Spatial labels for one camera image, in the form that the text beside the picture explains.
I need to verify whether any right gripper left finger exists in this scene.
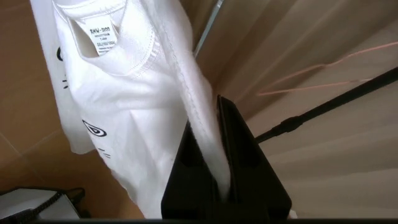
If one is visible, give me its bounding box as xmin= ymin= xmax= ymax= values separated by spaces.
xmin=161 ymin=121 xmax=231 ymax=220

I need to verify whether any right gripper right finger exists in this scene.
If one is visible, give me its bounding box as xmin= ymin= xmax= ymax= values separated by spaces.
xmin=216 ymin=95 xmax=292 ymax=220

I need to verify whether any white printed t-shirt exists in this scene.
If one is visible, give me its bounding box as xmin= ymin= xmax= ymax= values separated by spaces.
xmin=29 ymin=0 xmax=233 ymax=220

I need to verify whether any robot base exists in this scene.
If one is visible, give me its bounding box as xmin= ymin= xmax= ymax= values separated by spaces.
xmin=0 ymin=185 xmax=91 ymax=220

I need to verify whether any pink clothes hanger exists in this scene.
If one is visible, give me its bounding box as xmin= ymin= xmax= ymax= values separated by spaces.
xmin=256 ymin=40 xmax=398 ymax=96

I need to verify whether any beige curtain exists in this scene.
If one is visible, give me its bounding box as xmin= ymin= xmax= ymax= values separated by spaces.
xmin=178 ymin=0 xmax=398 ymax=220

